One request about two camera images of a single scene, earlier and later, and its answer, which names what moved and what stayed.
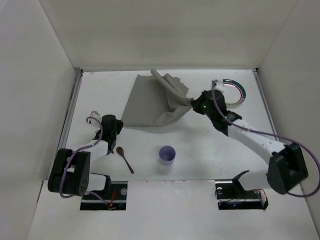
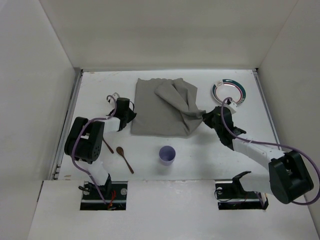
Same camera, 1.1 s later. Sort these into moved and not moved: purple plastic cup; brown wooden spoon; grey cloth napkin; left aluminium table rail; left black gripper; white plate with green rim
Moved: left black gripper; grey cloth napkin
Not moved: left aluminium table rail; white plate with green rim; purple plastic cup; brown wooden spoon
